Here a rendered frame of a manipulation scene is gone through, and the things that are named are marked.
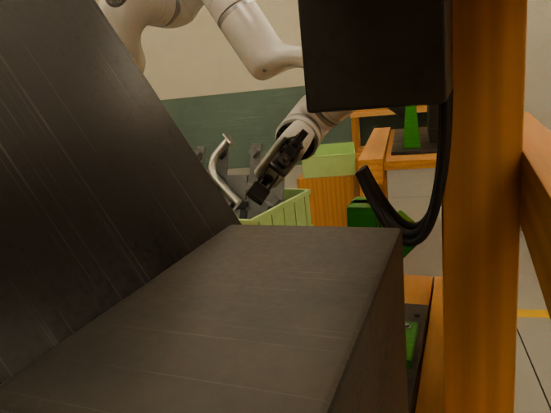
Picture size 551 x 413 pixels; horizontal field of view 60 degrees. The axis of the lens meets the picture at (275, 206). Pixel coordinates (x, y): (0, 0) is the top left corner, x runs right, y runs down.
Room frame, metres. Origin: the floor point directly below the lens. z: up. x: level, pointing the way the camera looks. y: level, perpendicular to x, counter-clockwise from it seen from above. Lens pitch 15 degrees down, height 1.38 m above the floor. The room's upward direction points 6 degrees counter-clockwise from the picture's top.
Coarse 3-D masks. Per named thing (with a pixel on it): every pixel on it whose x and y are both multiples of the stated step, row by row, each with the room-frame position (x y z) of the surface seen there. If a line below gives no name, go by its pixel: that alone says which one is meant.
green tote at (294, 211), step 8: (288, 192) 1.84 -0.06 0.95; (296, 192) 1.82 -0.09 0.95; (304, 192) 1.76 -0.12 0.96; (288, 200) 1.66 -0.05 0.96; (296, 200) 1.70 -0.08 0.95; (304, 200) 1.76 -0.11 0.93; (272, 208) 1.57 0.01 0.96; (280, 208) 1.61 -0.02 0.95; (288, 208) 1.66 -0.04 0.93; (296, 208) 1.71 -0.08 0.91; (304, 208) 1.76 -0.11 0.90; (256, 216) 1.49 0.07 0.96; (264, 216) 1.52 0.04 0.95; (272, 216) 1.56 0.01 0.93; (280, 216) 1.61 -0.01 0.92; (288, 216) 1.65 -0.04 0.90; (296, 216) 1.69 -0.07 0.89; (304, 216) 1.75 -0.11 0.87; (248, 224) 1.46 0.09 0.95; (256, 224) 1.48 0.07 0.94; (264, 224) 1.52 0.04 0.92; (272, 224) 1.56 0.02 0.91; (280, 224) 1.61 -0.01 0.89; (288, 224) 1.65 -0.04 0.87; (296, 224) 1.69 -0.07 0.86; (304, 224) 1.75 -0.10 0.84
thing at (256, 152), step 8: (256, 144) 1.81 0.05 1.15; (248, 152) 1.79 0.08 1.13; (256, 152) 1.78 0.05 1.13; (256, 160) 1.79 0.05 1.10; (248, 176) 1.79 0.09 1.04; (256, 176) 1.78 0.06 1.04; (280, 184) 1.72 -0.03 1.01; (272, 192) 1.73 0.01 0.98; (280, 192) 1.71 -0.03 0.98; (248, 200) 1.77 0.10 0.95; (248, 208) 1.76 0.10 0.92; (256, 208) 1.74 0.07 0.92; (264, 208) 1.73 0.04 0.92; (248, 216) 1.69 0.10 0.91
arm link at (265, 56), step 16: (240, 0) 0.99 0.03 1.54; (224, 16) 1.00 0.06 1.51; (240, 16) 0.98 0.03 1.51; (256, 16) 0.99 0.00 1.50; (224, 32) 1.01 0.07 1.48; (240, 32) 0.98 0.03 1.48; (256, 32) 0.97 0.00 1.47; (272, 32) 0.99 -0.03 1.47; (240, 48) 0.98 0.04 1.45; (256, 48) 0.97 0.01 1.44; (272, 48) 0.96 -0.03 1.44; (288, 48) 0.94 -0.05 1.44; (256, 64) 0.97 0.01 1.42; (272, 64) 0.95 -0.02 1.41; (288, 64) 0.94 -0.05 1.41; (336, 112) 0.90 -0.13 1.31; (352, 112) 0.91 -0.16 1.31
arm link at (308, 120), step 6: (294, 114) 0.90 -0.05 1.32; (300, 114) 0.89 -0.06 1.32; (288, 120) 0.88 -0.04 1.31; (294, 120) 0.88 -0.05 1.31; (306, 120) 0.87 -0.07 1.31; (312, 120) 0.88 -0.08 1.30; (312, 126) 0.87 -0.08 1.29; (318, 126) 0.89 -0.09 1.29; (276, 132) 0.90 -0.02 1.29; (318, 132) 0.88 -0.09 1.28; (318, 138) 0.87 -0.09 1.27; (318, 144) 0.88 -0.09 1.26
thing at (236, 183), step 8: (224, 152) 1.88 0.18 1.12; (224, 160) 1.90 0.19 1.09; (224, 168) 1.88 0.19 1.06; (224, 176) 1.87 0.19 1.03; (232, 176) 1.85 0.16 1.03; (240, 176) 1.84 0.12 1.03; (232, 184) 1.84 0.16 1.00; (240, 184) 1.82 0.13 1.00; (240, 192) 1.81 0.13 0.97; (232, 208) 1.80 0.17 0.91; (240, 216) 1.72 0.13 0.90
